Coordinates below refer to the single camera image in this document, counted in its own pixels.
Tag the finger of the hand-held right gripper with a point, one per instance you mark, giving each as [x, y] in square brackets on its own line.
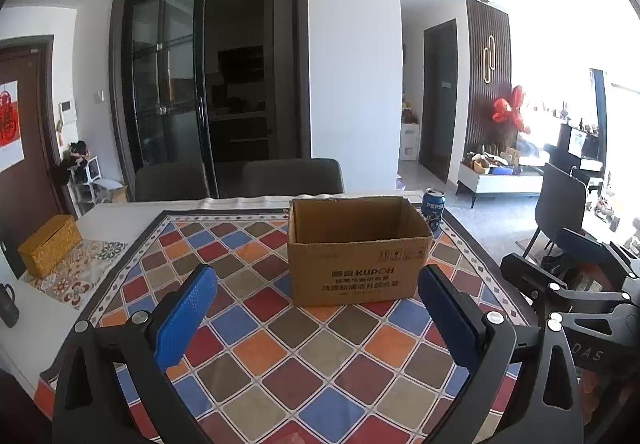
[585, 246]
[530, 279]

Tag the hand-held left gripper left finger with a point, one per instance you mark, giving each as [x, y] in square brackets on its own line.
[185, 319]

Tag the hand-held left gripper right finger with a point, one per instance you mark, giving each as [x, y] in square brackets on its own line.
[450, 319]

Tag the brown cardboard box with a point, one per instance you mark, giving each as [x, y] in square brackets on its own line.
[360, 269]

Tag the dark side chair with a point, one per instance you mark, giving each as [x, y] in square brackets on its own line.
[560, 204]

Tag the dark desk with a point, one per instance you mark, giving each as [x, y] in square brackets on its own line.
[585, 149]

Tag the white low cabinet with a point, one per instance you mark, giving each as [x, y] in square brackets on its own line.
[500, 184]

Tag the blue soda can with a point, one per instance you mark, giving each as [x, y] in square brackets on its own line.
[433, 211]

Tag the colourful checkered tablecloth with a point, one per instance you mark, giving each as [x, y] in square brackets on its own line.
[300, 349]

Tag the floral placemat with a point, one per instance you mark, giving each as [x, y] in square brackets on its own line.
[75, 269]

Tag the clutter of small boxes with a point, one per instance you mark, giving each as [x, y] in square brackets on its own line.
[492, 161]

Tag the grey dining chair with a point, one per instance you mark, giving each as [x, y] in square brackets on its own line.
[292, 176]
[172, 181]

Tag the woven yellow tissue box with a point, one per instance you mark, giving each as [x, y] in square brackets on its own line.
[50, 248]

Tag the red balloon decoration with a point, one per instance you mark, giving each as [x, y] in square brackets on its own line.
[507, 110]

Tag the white small shelf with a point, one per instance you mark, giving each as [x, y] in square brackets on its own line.
[87, 184]

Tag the black mug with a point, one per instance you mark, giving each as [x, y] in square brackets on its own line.
[8, 306]

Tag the white storage box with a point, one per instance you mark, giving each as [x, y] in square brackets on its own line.
[410, 141]

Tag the dark interior door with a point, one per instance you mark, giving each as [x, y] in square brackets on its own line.
[439, 104]

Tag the dark stuffed toy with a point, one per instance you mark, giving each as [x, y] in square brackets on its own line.
[80, 150]

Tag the brown entrance door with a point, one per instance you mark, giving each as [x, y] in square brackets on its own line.
[35, 184]

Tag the white intercom panel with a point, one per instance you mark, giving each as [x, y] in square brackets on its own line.
[67, 112]

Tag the dark sliding glass door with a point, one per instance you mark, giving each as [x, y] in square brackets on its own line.
[165, 74]

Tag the black range hood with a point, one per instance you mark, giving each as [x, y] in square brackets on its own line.
[241, 65]

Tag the red paper-cut door poster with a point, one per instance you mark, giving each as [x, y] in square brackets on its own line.
[10, 124]

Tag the dark slatted wall panel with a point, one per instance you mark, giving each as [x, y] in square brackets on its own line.
[480, 124]

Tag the gold wall ornament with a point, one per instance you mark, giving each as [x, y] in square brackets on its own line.
[489, 59]

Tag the white light switch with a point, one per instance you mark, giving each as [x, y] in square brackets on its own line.
[99, 97]

